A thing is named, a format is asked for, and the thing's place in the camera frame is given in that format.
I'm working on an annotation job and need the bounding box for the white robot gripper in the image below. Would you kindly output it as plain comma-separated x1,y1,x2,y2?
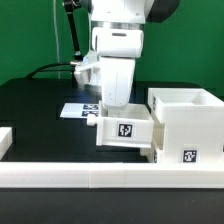
100,57,135,109

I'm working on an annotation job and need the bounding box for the white drawer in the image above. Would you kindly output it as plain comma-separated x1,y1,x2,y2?
140,140,163,163
87,102,154,148

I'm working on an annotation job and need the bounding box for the white drawer cabinet box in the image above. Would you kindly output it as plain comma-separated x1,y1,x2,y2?
148,88,224,164

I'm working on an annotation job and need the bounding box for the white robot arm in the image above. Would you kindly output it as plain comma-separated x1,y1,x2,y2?
77,0,180,110

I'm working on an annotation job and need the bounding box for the white marker sheet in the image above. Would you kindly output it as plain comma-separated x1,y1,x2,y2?
60,103,98,118

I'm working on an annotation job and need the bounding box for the black cable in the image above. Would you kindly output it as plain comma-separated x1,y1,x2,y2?
25,62,83,79

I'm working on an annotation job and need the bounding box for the grey hanging cable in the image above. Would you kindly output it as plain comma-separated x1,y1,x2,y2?
52,0,62,80

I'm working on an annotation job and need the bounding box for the white left fence rail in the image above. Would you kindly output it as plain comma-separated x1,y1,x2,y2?
0,127,13,160

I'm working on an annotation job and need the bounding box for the white fence rail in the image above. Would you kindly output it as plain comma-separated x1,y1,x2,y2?
0,162,224,188
0,127,13,160

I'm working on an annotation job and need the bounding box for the white front fence rail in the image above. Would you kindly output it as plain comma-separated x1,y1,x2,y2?
0,162,224,188

